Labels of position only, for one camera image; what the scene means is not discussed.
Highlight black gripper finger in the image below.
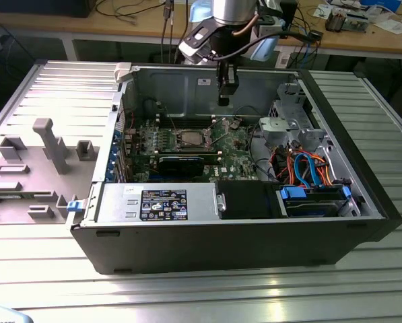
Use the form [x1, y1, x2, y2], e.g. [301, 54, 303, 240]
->
[216, 62, 240, 107]

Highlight metal socket cover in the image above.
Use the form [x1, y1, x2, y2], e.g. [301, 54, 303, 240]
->
[203, 116, 229, 145]

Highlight black RAM slot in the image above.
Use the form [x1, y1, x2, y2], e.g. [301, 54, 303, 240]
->
[158, 124, 215, 131]
[156, 114, 216, 120]
[156, 120, 216, 127]
[158, 118, 215, 123]

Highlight metal locking lever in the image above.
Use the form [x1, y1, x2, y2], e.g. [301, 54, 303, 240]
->
[207, 127, 222, 151]
[162, 106, 180, 133]

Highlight CPU socket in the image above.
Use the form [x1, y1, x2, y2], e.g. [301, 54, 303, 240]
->
[174, 129, 209, 151]

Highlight green motherboard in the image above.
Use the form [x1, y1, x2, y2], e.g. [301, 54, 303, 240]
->
[123, 115, 261, 185]

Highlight white label card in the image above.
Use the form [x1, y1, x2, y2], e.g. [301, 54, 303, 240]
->
[275, 46, 292, 67]

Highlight silver metal drive cage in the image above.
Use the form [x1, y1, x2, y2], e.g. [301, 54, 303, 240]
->
[258, 81, 327, 149]

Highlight black upright box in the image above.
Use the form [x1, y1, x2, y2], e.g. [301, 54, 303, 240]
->
[280, 0, 299, 38]

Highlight black graphics card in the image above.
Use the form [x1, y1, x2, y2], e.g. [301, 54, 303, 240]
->
[157, 154, 205, 178]

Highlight wooden desk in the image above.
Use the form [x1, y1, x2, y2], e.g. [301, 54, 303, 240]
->
[0, 0, 402, 57]

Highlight copper coil transformer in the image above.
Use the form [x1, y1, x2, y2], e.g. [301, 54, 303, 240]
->
[324, 9, 345, 34]

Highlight hard disk in blue carrier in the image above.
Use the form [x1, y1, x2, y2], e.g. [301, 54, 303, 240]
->
[276, 186, 353, 219]

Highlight circuit board device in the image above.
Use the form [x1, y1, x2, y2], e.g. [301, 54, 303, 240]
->
[342, 9, 369, 34]

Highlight silver power supply unit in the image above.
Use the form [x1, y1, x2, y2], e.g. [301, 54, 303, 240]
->
[96, 182, 219, 225]

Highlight black PC case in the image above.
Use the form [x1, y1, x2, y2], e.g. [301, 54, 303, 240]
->
[65, 61, 402, 277]

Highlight blue box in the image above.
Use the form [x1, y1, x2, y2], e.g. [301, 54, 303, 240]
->
[359, 0, 402, 11]

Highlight white papers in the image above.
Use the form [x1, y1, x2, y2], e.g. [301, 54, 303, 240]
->
[374, 18, 402, 35]

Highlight large black box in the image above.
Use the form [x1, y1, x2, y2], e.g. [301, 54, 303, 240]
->
[0, 0, 96, 18]

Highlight blue plastic latch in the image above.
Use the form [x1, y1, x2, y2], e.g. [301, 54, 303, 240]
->
[67, 200, 87, 214]

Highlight grey parts rack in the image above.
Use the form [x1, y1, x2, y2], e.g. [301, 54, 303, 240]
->
[0, 117, 103, 226]

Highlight white rounded device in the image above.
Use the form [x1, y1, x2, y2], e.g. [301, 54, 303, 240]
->
[0, 303, 32, 323]

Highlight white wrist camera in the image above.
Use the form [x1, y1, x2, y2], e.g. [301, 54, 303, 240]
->
[178, 25, 218, 63]

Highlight copper-coloured cable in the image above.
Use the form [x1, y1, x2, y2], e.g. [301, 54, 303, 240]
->
[232, 18, 256, 36]

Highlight thin dark wire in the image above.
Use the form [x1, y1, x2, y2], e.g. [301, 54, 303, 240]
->
[234, 105, 261, 119]

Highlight black hanging cable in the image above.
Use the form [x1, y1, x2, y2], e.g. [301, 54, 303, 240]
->
[157, 0, 174, 67]

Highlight black camera cable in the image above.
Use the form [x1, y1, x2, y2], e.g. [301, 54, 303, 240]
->
[216, 28, 319, 62]

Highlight black wire loop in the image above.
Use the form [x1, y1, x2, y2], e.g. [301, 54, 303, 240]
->
[248, 124, 277, 181]

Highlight blue cable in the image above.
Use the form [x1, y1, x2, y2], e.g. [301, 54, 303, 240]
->
[303, 32, 318, 67]

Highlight orange wire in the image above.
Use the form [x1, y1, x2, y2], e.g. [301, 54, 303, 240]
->
[306, 153, 333, 186]
[274, 150, 306, 186]

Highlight blue wire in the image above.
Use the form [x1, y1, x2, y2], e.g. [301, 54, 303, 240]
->
[294, 153, 325, 189]

